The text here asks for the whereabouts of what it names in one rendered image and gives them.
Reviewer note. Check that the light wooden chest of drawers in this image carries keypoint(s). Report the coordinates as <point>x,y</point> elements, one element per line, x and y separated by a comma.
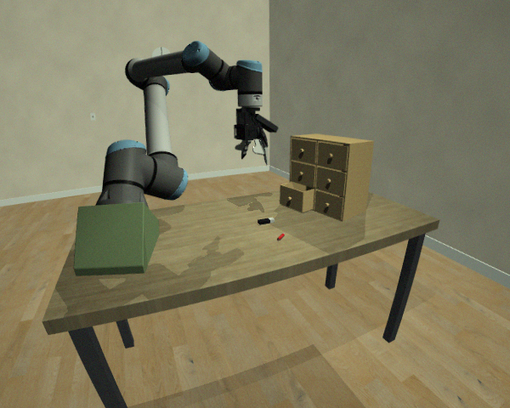
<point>358,173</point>

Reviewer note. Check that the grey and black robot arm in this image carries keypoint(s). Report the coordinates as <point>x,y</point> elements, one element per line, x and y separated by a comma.
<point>130,173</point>

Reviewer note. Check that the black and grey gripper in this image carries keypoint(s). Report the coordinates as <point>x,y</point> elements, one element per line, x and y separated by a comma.
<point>248,133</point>

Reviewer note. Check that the brown wooden drawer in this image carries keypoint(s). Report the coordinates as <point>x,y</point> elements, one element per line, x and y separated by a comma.
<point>303,173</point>
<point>291,196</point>
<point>333,155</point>
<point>331,180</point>
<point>307,149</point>
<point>329,204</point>

